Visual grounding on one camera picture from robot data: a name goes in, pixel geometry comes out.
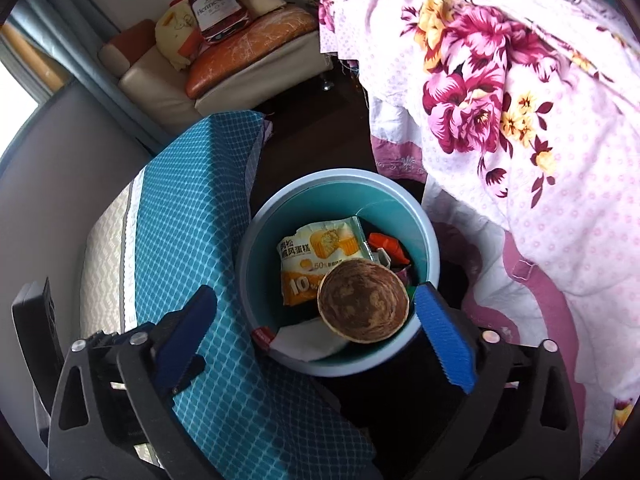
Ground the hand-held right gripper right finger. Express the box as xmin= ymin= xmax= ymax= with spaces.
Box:
xmin=407 ymin=282 xmax=583 ymax=480

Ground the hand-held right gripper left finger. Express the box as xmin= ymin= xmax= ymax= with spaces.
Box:
xmin=47 ymin=285 xmax=221 ymax=480

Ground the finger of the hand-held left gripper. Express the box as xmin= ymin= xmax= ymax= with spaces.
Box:
xmin=89 ymin=321 xmax=158 ymax=347

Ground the brown stained paper cup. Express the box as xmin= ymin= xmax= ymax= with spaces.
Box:
xmin=317 ymin=259 xmax=411 ymax=344

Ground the red orange packet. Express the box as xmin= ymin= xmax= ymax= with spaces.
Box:
xmin=367 ymin=232 xmax=412 ymax=267

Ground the yellow white tissue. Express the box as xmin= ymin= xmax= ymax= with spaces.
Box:
xmin=272 ymin=322 xmax=351 ymax=362

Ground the orange snack packet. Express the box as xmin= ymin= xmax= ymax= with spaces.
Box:
xmin=276 ymin=216 xmax=374 ymax=307

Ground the teal round waste bin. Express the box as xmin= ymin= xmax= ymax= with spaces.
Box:
xmin=235 ymin=169 xmax=441 ymax=378

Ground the pink embroidered bedsheet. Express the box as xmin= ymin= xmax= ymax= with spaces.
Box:
xmin=372 ymin=140 xmax=621 ymax=461

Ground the teal patterned tablecloth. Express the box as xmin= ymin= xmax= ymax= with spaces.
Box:
xmin=80 ymin=110 xmax=377 ymax=480

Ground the cream leather sofa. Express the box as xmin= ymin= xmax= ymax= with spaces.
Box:
xmin=97 ymin=0 xmax=327 ymax=137

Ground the floral white blanket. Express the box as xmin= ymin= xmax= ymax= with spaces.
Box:
xmin=317 ymin=0 xmax=640 ymax=441

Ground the grey blue curtain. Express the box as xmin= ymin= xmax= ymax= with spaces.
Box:
xmin=9 ymin=0 xmax=172 ymax=152

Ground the yellow cartoon pillow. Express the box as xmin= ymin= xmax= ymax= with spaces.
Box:
xmin=154 ymin=2 xmax=204 ymax=72

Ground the orange seat cushion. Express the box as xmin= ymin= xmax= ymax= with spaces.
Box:
xmin=186 ymin=7 xmax=321 ymax=99

